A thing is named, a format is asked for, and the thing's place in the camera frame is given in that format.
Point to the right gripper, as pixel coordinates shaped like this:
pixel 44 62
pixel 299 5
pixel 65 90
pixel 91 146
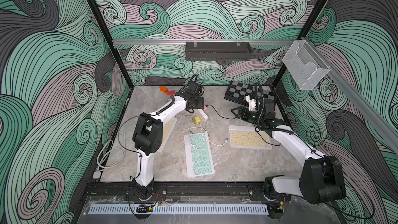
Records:
pixel 241 112

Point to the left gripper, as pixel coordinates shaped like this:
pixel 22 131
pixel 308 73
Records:
pixel 201 103

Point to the yellow charger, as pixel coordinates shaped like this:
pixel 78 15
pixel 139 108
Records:
pixel 196 120

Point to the yellow wireless keyboard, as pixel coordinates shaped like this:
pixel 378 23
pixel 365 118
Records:
pixel 247 137
pixel 167 130

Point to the green wireless keyboard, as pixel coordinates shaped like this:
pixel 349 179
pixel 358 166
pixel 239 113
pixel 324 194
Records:
pixel 198 155

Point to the white power strip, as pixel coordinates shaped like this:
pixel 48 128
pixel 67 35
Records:
pixel 203 115

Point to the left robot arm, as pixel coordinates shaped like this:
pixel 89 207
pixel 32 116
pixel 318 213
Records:
pixel 148 133

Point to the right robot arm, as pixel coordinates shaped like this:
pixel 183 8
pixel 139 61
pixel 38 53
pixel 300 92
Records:
pixel 322 177

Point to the orange block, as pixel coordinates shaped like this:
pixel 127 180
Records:
pixel 164 89

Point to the black checkered board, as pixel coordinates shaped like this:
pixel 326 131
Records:
pixel 237 93

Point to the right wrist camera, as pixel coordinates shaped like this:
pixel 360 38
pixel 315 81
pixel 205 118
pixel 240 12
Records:
pixel 252 103

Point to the black perforated wall tray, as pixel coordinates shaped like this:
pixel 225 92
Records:
pixel 222 53

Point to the clear plastic wall bin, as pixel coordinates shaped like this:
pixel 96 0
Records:
pixel 305 64

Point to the aluminium wall rail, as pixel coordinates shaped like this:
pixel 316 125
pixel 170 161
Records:
pixel 157 41

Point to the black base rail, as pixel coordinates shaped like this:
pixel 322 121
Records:
pixel 172 191

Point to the white slotted cable duct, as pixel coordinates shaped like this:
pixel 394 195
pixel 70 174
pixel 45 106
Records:
pixel 179 209

